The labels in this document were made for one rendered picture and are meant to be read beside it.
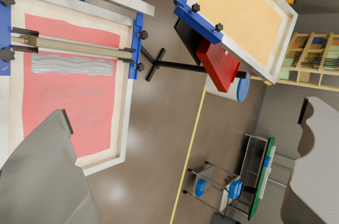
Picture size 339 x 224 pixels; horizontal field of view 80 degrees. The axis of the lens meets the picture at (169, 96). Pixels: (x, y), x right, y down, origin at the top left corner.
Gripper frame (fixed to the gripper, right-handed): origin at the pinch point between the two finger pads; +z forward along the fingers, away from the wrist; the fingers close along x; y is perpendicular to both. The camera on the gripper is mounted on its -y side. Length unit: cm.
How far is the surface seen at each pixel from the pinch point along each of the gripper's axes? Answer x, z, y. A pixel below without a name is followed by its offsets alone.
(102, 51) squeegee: -31, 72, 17
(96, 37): -36, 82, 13
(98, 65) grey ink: -37, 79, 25
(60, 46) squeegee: -41, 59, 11
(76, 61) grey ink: -43, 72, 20
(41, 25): -49, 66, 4
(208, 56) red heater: 22, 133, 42
